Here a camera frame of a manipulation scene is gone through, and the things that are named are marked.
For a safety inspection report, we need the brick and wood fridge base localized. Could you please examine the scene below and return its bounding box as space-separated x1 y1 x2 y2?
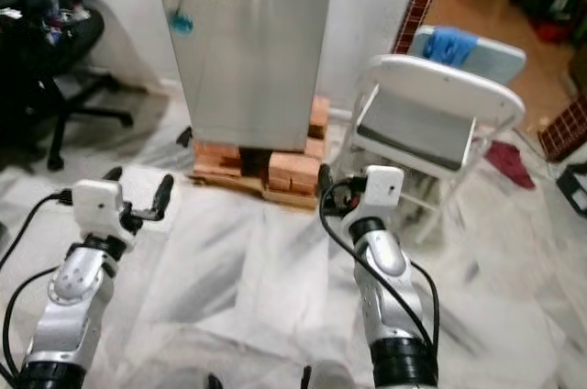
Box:
191 95 331 211

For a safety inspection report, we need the silver fridge with fruit print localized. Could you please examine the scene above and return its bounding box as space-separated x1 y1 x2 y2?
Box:
151 0 338 153

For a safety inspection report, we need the white folding chair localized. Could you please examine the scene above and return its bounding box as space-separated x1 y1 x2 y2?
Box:
344 54 526 225

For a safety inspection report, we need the dark red floor cloth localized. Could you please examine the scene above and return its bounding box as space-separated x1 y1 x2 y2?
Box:
484 141 535 191

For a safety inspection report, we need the blue cloth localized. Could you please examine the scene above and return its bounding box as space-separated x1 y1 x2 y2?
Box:
422 27 478 67

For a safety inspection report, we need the grey folding chair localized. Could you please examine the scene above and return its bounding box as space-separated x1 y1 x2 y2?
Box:
408 25 528 85

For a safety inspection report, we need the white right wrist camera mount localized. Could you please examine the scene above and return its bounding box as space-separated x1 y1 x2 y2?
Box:
362 166 406 220

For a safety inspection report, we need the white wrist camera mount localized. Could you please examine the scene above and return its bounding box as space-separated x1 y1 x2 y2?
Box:
72 180 125 241
362 166 406 220

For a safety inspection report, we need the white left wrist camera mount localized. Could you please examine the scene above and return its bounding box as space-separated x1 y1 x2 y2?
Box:
72 180 125 241

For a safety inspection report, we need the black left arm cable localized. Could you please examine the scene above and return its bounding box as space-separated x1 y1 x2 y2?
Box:
0 189 76 383

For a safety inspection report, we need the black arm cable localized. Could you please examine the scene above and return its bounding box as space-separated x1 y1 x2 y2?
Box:
319 183 441 350
0 189 76 383

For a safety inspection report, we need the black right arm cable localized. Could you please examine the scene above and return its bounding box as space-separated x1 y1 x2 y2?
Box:
319 183 441 350

